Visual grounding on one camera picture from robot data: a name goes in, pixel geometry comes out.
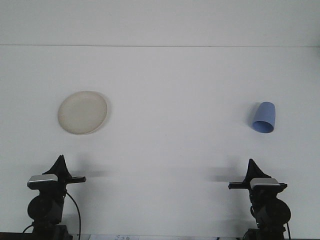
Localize pale blue cup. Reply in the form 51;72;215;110
251;101;276;135

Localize pale round plate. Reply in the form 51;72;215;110
57;90;109;136

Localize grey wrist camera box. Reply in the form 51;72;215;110
249;177;280;193
26;174;59;190

